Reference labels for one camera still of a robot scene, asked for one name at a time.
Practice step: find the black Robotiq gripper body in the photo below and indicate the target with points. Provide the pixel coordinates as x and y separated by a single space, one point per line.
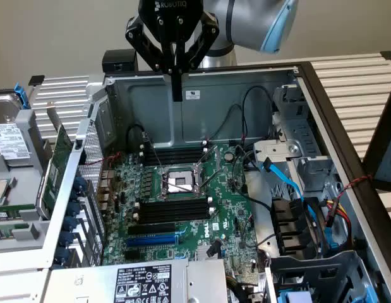
170 22

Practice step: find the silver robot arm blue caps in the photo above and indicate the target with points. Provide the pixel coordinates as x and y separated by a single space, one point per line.
245 25

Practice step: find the black box device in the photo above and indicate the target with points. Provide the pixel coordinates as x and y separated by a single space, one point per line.
117 60

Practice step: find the white case sticker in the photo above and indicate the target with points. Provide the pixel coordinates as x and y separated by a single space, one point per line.
191 94

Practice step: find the open black PC case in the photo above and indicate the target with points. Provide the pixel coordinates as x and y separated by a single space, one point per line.
157 120

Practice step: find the thin steel locking lever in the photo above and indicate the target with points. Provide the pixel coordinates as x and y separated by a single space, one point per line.
154 151
177 186

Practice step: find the black table end cap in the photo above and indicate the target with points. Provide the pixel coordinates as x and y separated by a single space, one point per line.
388 55
36 80

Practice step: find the round coin battery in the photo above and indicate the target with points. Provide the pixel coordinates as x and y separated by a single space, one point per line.
228 155

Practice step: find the silver disk bay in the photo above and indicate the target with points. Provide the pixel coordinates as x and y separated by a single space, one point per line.
277 150

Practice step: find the metal CPU socket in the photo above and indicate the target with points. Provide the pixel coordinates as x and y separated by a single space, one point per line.
179 183

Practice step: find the green Dell motherboard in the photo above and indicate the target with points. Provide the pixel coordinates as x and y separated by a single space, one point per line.
220 195

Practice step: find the blue slot clip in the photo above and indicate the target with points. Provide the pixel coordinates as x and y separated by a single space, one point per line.
69 224
74 210
62 255
66 240
79 185

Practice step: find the green graphics card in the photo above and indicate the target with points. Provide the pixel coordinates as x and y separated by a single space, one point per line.
53 183

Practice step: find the silver hard disk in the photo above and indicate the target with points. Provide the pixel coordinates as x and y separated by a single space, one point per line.
9 142

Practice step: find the grey parts rack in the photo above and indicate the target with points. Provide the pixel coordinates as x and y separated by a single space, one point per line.
24 173

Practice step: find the long black expansion slot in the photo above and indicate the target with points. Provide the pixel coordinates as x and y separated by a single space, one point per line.
151 229

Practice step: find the blue expansion slot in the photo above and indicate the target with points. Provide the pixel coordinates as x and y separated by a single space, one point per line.
151 241

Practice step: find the black angled plug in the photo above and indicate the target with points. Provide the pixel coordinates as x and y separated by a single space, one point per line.
214 247

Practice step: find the black framed panel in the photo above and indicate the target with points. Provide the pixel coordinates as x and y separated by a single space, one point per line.
381 151

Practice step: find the short black expansion slot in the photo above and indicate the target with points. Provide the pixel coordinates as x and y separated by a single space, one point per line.
133 255

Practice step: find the silver finned chipset heatsink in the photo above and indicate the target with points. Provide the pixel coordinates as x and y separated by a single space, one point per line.
201 252

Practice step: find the silver power supply unit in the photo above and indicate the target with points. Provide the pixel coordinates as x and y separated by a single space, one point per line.
144 284

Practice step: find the dark grey drive cage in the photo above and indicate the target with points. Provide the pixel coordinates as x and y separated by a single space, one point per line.
309 268

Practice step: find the blue plastic block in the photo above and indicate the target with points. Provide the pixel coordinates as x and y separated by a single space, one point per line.
294 297

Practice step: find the metal socket cover frame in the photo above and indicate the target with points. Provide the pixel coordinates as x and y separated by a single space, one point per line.
211 164

